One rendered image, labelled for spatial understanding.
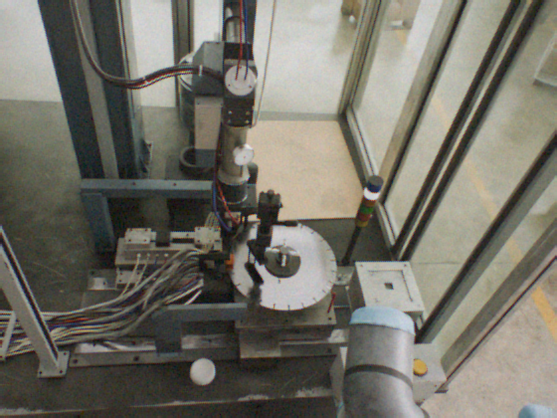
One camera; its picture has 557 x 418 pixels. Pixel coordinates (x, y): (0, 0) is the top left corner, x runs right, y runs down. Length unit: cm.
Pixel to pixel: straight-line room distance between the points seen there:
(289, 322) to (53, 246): 84
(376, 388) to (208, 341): 79
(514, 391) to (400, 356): 184
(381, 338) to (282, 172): 125
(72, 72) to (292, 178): 90
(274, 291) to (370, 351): 59
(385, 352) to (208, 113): 62
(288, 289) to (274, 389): 29
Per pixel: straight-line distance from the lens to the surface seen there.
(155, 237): 160
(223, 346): 152
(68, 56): 162
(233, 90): 99
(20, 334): 162
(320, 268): 147
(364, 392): 83
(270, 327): 147
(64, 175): 203
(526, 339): 287
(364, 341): 87
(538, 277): 118
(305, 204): 190
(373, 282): 155
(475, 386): 260
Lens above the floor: 211
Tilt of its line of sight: 47 degrees down
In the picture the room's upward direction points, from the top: 11 degrees clockwise
